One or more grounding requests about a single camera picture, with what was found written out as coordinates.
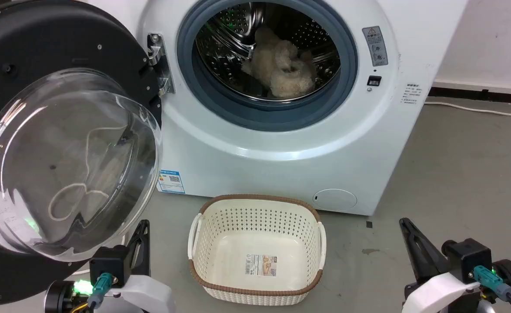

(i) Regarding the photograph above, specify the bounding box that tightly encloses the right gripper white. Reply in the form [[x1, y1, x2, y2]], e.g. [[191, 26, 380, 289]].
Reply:
[[399, 217, 482, 313]]

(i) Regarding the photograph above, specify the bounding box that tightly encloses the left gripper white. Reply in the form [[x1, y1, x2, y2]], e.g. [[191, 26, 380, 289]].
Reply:
[[102, 219, 177, 313]]

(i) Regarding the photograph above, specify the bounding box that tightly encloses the black washer door glass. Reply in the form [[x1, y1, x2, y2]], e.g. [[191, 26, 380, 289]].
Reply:
[[0, 0, 164, 306]]

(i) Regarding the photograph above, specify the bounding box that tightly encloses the white front-load washing machine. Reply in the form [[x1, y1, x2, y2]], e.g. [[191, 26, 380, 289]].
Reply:
[[86, 0, 469, 216]]

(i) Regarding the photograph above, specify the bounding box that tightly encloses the metal door hinge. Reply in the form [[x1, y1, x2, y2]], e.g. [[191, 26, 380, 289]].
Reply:
[[147, 33, 176, 97]]

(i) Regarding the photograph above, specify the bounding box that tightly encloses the blue energy label sticker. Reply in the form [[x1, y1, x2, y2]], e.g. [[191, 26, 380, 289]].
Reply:
[[157, 169, 186, 195]]

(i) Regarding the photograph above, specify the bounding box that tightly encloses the round drain filter cover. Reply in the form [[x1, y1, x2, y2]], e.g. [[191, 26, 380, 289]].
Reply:
[[312, 188, 358, 212]]

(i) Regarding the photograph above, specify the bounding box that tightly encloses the cream plastic laundry basket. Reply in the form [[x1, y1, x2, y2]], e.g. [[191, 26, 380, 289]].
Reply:
[[187, 194, 327, 306]]

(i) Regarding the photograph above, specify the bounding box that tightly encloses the basket product label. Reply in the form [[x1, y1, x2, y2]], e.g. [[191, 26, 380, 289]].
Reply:
[[244, 254, 278, 278]]

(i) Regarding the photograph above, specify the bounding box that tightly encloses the small printed text label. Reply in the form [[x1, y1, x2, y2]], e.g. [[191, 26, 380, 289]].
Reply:
[[403, 82, 424, 106]]

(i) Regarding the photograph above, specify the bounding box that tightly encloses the black baseboard strip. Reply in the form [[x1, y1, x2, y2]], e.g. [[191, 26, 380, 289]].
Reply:
[[428, 87, 511, 105]]

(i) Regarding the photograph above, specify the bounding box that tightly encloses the grey warning sticker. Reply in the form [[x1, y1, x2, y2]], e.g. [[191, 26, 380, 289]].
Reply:
[[362, 26, 389, 67]]

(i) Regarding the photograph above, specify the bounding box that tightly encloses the beige fluffy plush toy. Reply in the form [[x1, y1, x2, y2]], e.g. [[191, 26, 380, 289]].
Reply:
[[241, 27, 317, 99]]

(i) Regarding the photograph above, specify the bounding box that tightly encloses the perforated steel drum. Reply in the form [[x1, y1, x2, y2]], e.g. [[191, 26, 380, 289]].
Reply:
[[194, 1, 341, 103]]

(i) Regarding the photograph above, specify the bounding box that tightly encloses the left teal cable connector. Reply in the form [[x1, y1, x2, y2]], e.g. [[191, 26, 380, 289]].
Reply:
[[87, 272, 114, 310]]

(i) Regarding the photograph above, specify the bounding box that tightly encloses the right teal connector cable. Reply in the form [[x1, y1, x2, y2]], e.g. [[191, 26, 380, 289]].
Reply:
[[474, 265, 511, 313]]

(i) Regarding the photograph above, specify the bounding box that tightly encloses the white floor cable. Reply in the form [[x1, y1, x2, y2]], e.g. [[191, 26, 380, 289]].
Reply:
[[424, 100, 511, 117]]

